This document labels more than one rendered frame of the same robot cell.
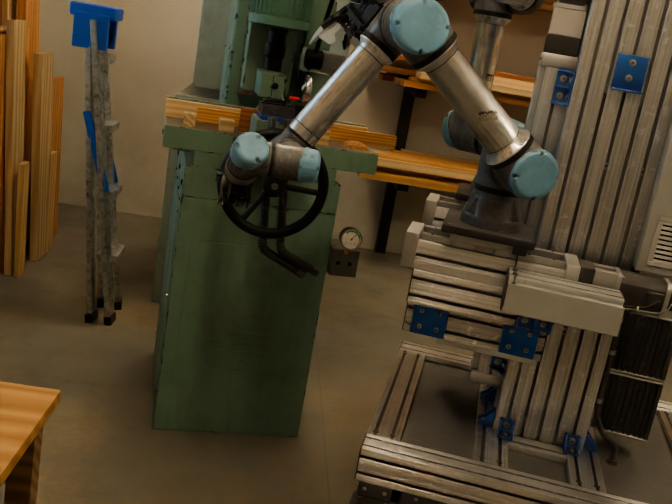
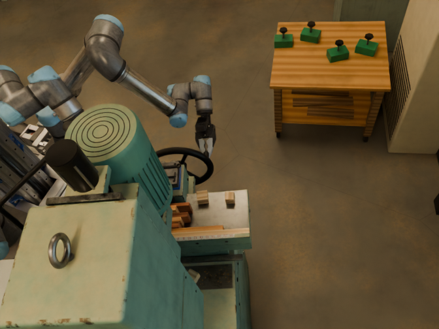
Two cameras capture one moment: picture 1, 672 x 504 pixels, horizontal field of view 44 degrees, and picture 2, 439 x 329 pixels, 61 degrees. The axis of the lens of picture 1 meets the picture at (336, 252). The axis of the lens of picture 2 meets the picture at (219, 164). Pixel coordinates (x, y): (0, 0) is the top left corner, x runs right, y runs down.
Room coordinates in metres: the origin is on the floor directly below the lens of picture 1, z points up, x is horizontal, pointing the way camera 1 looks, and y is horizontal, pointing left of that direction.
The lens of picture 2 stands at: (2.88, 0.73, 2.12)
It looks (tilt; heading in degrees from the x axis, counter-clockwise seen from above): 56 degrees down; 205
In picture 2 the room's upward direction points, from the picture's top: 15 degrees counter-clockwise
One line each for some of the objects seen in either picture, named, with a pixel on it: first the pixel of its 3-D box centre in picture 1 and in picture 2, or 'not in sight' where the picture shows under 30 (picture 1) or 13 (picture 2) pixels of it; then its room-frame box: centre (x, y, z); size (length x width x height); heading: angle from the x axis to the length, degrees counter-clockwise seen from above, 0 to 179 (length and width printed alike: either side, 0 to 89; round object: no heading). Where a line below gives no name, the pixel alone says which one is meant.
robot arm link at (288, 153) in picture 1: (292, 161); (179, 94); (1.83, 0.13, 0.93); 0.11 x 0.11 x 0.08; 13
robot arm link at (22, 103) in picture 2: not in sight; (17, 103); (2.33, -0.11, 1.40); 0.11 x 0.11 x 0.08; 50
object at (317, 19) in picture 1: (318, 24); not in sight; (2.71, 0.17, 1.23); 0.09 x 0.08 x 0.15; 14
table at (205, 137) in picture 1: (271, 147); (169, 212); (2.37, 0.23, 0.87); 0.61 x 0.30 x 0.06; 104
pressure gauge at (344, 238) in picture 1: (349, 241); not in sight; (2.33, -0.03, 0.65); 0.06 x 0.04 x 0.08; 104
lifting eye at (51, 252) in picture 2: not in sight; (61, 250); (2.75, 0.34, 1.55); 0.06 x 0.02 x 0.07; 14
